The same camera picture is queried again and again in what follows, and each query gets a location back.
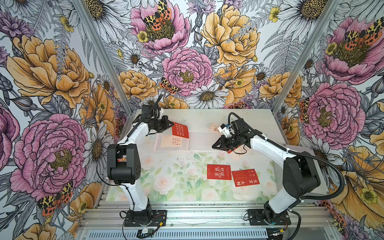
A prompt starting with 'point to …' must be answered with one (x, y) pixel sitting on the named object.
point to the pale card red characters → (212, 127)
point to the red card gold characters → (245, 177)
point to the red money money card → (180, 130)
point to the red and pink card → (241, 152)
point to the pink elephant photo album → (196, 141)
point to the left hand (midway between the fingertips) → (173, 127)
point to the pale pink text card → (171, 141)
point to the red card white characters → (220, 172)
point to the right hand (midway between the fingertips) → (214, 149)
